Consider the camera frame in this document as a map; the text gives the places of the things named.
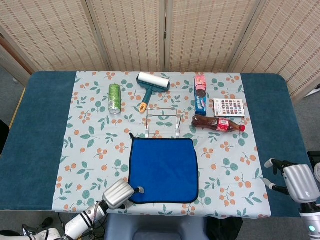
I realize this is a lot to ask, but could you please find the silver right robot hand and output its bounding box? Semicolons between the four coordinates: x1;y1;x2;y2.
262;157;320;203

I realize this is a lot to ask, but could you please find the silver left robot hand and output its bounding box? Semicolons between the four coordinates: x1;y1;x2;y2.
102;178;145;210

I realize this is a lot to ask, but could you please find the blue cloth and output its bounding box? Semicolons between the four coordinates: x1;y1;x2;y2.
127;132;200;205

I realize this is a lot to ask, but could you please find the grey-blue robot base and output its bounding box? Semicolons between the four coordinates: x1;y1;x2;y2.
103;214;208;240

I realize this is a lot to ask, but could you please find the floral printed tablecloth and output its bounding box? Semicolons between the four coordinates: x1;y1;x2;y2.
51;70;272;217

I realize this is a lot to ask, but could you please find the green drink can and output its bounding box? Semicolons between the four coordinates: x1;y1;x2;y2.
108;83;122;115

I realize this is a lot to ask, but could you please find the cola bottle with red label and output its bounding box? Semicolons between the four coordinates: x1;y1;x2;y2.
191;114;246;133

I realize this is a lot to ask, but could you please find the teal table cover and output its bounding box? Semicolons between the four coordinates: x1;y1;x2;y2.
0;70;316;219

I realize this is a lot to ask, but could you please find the blue and pink cookie box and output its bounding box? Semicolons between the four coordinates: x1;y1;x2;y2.
194;73;208;116

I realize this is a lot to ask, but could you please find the woven folding screen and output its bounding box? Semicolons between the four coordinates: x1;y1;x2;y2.
0;0;320;103

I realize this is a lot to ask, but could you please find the small metal rack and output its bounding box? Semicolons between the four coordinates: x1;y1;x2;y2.
144;107;182;138

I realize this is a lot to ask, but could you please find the teal handled white lint roller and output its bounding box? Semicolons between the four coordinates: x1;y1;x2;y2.
136;72;171;113

